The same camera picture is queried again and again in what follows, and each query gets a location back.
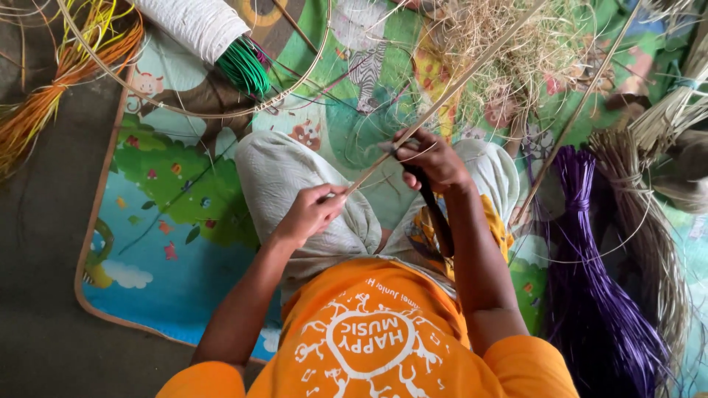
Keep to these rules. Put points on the person's orange printed shirt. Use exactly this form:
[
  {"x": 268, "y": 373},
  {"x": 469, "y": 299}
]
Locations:
[{"x": 376, "y": 337}]

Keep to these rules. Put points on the heap of pale cane shavings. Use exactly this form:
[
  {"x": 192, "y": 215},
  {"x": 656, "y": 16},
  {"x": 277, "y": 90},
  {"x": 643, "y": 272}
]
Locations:
[{"x": 514, "y": 55}]

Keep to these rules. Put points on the white woven sack roll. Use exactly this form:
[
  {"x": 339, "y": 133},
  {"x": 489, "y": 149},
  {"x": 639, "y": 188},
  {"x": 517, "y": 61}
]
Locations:
[{"x": 191, "y": 25}]

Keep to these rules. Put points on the person's right hand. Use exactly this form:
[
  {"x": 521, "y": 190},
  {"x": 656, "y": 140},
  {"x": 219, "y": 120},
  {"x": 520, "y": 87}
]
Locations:
[{"x": 440, "y": 166}]

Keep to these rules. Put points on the yellow patterned cloth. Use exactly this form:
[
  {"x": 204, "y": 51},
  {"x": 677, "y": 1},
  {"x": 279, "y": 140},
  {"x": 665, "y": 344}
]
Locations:
[{"x": 492, "y": 226}]

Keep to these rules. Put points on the pale tied reed bundle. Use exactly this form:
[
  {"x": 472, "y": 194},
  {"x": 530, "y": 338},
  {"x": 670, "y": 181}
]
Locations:
[{"x": 672, "y": 110}]

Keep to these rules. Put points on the long pale cane strip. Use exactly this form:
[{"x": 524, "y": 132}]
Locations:
[{"x": 442, "y": 97}]

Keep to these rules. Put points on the orange and yellow reed bundle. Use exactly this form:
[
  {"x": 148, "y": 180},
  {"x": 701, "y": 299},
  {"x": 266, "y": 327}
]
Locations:
[{"x": 61, "y": 77}]

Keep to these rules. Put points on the green reed bundle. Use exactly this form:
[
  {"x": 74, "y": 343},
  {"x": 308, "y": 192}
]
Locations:
[{"x": 243, "y": 67}]

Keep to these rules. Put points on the brown natural reed bundle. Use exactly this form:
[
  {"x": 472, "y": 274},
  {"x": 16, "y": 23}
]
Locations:
[{"x": 650, "y": 243}]

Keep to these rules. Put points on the person's white trousers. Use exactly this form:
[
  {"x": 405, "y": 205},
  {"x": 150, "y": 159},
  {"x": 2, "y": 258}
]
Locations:
[{"x": 287, "y": 188}]

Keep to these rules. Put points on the long thin cane stick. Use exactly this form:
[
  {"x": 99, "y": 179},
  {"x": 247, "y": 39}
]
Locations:
[{"x": 575, "y": 113}]

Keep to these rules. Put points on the round cane hoop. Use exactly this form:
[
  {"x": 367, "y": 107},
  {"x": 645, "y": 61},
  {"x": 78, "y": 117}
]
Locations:
[{"x": 182, "y": 110}]

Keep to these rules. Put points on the purple reed bundle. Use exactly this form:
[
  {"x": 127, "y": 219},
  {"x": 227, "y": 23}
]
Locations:
[{"x": 597, "y": 309}]

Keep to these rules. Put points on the colourful cartoon play mat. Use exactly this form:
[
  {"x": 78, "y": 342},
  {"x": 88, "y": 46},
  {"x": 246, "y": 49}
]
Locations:
[{"x": 166, "y": 221}]

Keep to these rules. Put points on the person's left hand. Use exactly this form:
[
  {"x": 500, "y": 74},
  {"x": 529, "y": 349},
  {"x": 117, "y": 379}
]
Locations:
[{"x": 307, "y": 215}]

